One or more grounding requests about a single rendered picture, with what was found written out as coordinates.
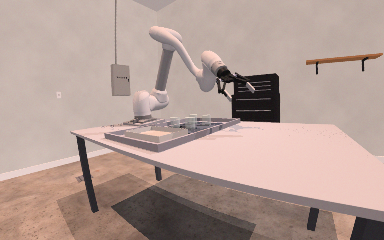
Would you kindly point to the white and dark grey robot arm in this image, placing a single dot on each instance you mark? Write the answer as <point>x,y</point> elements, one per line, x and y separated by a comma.
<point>144,103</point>

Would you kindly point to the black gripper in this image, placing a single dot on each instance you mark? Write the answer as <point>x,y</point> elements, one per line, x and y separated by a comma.
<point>224,75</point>

